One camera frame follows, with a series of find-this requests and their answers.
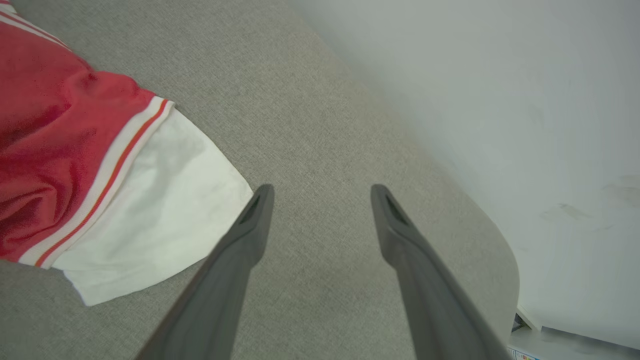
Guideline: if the colourful printed box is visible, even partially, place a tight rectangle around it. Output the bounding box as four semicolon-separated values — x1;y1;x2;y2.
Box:
507;346;542;360

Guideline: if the light grey fabric sofa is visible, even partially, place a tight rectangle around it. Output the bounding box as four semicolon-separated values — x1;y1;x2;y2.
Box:
0;0;521;360

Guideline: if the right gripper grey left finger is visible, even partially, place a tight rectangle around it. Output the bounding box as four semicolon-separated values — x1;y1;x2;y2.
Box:
135;183;276;360

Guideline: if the white board piece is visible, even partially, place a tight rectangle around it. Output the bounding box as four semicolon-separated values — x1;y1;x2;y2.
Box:
516;303;544;333

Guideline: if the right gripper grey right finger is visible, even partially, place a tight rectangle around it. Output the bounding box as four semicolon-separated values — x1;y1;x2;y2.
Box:
370;183;514;360

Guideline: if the red and white jersey garment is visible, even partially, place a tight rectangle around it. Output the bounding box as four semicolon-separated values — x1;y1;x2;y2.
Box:
0;0;255;307

